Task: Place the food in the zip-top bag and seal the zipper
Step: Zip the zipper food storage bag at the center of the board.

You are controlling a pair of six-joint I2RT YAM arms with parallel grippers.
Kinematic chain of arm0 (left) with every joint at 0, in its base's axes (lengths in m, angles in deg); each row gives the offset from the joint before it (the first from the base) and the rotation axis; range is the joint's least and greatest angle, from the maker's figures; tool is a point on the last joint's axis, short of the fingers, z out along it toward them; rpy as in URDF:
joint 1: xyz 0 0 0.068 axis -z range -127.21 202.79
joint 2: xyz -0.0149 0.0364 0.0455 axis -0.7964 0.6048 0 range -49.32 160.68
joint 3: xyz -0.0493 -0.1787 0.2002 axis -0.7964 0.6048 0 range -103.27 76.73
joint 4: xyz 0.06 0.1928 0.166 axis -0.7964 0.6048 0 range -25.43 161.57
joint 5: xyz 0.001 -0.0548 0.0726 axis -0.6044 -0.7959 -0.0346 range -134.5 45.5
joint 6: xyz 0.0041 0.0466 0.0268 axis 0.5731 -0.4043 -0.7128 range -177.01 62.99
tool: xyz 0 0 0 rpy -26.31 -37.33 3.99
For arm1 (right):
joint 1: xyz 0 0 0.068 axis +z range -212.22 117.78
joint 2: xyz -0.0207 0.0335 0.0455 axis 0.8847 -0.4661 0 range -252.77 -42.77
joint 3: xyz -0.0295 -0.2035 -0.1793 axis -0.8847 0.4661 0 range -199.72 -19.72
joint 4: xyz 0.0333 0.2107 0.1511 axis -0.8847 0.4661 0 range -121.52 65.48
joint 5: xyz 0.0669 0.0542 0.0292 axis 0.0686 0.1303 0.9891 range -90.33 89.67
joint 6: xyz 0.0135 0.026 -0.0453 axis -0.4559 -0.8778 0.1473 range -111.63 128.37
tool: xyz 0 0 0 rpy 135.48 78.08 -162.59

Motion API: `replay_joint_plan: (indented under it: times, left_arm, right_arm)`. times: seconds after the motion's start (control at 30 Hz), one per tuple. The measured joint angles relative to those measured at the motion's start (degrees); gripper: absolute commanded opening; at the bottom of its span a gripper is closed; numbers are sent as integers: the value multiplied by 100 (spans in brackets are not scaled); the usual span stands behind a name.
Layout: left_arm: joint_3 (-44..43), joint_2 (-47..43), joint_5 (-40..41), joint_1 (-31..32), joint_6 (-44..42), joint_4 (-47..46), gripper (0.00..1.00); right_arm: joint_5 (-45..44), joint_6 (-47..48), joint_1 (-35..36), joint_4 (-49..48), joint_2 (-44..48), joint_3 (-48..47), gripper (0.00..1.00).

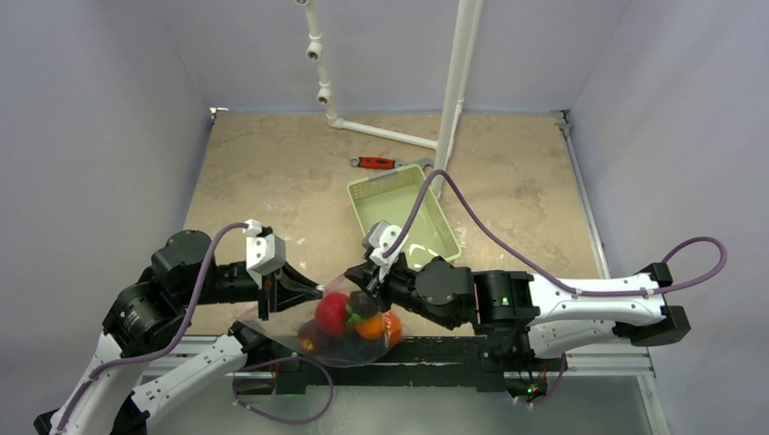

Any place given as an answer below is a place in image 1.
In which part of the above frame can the clear zip top bag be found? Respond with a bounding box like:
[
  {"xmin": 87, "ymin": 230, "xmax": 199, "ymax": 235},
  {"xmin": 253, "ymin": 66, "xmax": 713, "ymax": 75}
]
[{"xmin": 238, "ymin": 275, "xmax": 404, "ymax": 368}]

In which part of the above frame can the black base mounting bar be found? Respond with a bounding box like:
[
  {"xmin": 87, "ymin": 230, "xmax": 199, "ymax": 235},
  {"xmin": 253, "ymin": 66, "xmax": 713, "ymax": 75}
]
[{"xmin": 229, "ymin": 321, "xmax": 568, "ymax": 400}]

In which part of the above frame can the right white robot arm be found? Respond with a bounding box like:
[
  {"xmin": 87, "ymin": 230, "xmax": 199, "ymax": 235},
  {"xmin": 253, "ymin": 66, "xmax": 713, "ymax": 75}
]
[{"xmin": 344, "ymin": 257, "xmax": 691, "ymax": 369}]

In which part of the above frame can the light green plastic basket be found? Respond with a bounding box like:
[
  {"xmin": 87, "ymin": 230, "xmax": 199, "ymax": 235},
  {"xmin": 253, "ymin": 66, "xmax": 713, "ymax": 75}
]
[{"xmin": 347, "ymin": 165, "xmax": 462, "ymax": 269}]

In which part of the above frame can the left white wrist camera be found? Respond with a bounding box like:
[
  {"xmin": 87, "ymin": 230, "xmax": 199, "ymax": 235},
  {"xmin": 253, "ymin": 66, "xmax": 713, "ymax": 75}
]
[{"xmin": 243, "ymin": 219, "xmax": 287, "ymax": 289}]

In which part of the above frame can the aluminium rail frame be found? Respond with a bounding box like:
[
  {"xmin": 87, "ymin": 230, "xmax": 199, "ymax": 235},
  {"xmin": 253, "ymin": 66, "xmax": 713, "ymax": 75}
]
[{"xmin": 551, "ymin": 110, "xmax": 670, "ymax": 434}]

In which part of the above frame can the dark purple toy tomato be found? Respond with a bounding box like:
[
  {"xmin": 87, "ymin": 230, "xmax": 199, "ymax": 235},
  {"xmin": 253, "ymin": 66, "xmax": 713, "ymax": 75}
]
[{"xmin": 346, "ymin": 291, "xmax": 379, "ymax": 324}]

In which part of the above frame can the red handled adjustable wrench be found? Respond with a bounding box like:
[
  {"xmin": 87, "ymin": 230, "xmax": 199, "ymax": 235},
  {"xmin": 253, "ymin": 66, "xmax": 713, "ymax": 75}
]
[{"xmin": 349, "ymin": 156, "xmax": 434, "ymax": 170}]

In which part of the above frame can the pink toy peach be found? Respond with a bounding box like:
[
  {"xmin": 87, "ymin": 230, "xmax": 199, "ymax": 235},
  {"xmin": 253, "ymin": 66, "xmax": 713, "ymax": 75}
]
[{"xmin": 384, "ymin": 311, "xmax": 403, "ymax": 348}]

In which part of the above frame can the orange toy pumpkin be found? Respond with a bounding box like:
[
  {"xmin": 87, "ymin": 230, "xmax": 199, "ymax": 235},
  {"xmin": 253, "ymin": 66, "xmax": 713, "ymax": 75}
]
[{"xmin": 354, "ymin": 313, "xmax": 385, "ymax": 340}]

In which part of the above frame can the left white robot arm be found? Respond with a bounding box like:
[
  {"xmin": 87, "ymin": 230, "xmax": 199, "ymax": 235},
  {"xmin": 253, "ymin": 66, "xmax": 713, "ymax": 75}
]
[{"xmin": 34, "ymin": 220, "xmax": 322, "ymax": 434}]

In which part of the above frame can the red toy tomato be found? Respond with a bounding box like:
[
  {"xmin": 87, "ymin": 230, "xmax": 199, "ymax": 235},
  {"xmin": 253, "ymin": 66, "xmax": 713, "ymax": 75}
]
[{"xmin": 314, "ymin": 293, "xmax": 348, "ymax": 337}]

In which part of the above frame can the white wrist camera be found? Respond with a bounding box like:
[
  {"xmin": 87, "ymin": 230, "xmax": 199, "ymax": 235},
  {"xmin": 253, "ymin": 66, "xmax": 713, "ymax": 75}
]
[
  {"xmin": 362, "ymin": 220, "xmax": 402, "ymax": 266},
  {"xmin": 243, "ymin": 219, "xmax": 287, "ymax": 289}
]

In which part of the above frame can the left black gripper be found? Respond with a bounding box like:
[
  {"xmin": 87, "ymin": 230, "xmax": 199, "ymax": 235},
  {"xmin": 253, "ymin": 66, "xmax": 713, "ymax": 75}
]
[{"xmin": 180, "ymin": 256, "xmax": 324, "ymax": 319}]

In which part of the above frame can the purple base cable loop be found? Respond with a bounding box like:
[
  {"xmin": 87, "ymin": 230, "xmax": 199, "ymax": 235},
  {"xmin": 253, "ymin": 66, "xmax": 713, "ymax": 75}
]
[{"xmin": 230, "ymin": 355, "xmax": 335, "ymax": 426}]

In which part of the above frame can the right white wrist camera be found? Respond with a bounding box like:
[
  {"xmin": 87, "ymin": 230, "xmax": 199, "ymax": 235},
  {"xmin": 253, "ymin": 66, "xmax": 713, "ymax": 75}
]
[{"xmin": 362, "ymin": 220, "xmax": 402, "ymax": 266}]

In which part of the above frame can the white pvc pipe frame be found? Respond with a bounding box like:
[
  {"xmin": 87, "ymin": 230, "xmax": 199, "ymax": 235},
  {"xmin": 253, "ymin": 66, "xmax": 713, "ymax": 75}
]
[{"xmin": 295, "ymin": 0, "xmax": 483, "ymax": 170}]

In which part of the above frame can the dark red toy apple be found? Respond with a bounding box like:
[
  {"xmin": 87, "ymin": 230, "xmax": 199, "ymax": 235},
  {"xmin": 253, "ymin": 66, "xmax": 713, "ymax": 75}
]
[{"xmin": 297, "ymin": 320, "xmax": 329, "ymax": 356}]

